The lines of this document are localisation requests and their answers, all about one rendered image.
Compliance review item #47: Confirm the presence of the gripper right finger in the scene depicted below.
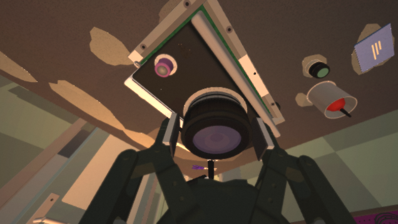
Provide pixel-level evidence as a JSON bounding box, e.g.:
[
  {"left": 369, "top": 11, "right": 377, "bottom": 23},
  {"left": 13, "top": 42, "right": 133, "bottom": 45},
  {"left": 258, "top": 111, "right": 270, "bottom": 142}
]
[{"left": 248, "top": 117, "right": 355, "bottom": 224}]

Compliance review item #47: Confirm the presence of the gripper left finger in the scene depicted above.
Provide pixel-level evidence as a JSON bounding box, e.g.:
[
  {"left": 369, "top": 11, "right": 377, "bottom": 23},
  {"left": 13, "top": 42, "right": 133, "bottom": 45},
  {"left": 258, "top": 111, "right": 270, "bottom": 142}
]
[{"left": 79, "top": 112, "right": 200, "bottom": 224}]

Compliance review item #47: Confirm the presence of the purple plunger button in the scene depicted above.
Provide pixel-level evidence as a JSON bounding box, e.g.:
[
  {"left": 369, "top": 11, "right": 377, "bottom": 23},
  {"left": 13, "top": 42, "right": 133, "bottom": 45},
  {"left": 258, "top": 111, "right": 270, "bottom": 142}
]
[{"left": 154, "top": 57, "right": 173, "bottom": 78}]

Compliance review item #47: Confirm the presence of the beige nest with green lining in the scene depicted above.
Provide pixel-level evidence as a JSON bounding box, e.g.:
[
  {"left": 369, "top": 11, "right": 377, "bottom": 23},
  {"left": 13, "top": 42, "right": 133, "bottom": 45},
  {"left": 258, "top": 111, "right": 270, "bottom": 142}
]
[{"left": 128, "top": 0, "right": 286, "bottom": 126}]

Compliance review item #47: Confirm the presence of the purple mat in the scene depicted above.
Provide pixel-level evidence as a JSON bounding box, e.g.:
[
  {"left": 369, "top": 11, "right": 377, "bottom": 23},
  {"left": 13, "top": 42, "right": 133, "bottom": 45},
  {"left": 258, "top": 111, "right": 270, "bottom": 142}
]
[{"left": 352, "top": 211, "right": 398, "bottom": 224}]

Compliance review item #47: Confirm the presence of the beige strip with hole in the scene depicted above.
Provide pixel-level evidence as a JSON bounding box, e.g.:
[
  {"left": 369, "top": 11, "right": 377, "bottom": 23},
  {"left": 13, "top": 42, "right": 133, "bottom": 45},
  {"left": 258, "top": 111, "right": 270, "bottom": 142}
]
[{"left": 26, "top": 192, "right": 61, "bottom": 224}]

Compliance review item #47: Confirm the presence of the red blower brush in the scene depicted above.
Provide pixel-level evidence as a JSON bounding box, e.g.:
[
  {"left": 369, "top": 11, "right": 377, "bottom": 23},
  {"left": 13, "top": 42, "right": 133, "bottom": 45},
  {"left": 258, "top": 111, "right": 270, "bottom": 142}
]
[{"left": 326, "top": 98, "right": 353, "bottom": 118}]

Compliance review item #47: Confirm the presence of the white cup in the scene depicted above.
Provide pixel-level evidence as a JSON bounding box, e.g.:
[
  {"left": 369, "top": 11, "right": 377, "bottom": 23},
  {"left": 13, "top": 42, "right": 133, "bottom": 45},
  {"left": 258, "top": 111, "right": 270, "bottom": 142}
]
[{"left": 306, "top": 80, "right": 359, "bottom": 120}]

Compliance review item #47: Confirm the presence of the black lens cap green glass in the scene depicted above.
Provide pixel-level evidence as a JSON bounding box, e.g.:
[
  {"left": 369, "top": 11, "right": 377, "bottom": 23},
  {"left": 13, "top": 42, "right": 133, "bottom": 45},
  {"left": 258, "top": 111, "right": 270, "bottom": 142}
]
[{"left": 307, "top": 61, "right": 331, "bottom": 79}]

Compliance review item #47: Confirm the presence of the grey-blue square card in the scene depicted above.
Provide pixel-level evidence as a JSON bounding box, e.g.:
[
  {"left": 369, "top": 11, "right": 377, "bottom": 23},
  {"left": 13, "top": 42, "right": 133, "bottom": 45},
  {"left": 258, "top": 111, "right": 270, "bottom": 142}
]
[{"left": 354, "top": 23, "right": 395, "bottom": 74}]

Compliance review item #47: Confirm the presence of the black coiled cable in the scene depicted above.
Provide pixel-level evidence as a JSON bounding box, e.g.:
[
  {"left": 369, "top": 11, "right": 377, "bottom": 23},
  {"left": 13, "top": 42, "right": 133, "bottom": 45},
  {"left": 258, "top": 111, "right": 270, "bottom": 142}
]
[{"left": 374, "top": 212, "right": 398, "bottom": 224}]

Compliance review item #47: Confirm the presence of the silver metal handle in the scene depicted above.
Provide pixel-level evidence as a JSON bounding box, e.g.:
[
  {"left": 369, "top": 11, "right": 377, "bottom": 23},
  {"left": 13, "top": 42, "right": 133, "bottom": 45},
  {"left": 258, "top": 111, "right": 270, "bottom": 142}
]
[{"left": 31, "top": 216, "right": 71, "bottom": 224}]

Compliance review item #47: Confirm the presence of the black camera lens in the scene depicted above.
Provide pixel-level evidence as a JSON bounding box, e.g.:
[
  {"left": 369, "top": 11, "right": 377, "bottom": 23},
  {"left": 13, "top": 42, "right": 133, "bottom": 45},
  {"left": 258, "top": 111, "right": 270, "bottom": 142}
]
[{"left": 181, "top": 101, "right": 253, "bottom": 161}]

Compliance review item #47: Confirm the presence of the black and silver camera body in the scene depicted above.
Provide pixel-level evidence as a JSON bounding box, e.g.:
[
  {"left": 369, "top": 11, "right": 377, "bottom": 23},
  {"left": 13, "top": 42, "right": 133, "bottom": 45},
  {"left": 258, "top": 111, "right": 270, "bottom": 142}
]
[{"left": 124, "top": 11, "right": 282, "bottom": 138}]

